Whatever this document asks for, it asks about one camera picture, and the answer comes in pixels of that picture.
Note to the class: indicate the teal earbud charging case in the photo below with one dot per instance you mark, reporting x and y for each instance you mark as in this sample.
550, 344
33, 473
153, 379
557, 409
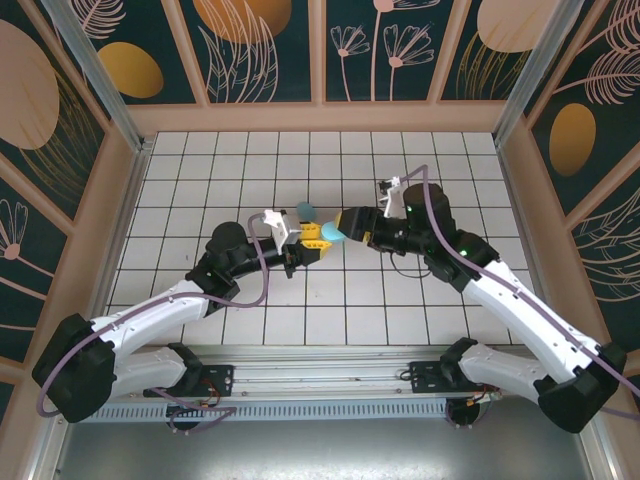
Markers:
330, 232

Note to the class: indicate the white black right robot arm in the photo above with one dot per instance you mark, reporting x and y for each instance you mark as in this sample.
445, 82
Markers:
520, 320

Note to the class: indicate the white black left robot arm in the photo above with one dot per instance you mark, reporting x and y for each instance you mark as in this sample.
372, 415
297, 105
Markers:
150, 312

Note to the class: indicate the teal oval object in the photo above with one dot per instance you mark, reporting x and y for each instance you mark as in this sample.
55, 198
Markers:
304, 209

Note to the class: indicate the aluminium side frame rail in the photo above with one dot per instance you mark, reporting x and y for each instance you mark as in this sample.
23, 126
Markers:
125, 200
517, 200

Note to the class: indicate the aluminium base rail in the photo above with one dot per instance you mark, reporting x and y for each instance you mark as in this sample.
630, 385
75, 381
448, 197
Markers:
320, 375

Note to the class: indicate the aluminium corner post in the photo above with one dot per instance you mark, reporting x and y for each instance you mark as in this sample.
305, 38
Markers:
537, 75
102, 75

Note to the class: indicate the grey metal base plate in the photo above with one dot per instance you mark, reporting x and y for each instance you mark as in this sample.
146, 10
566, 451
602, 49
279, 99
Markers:
320, 450

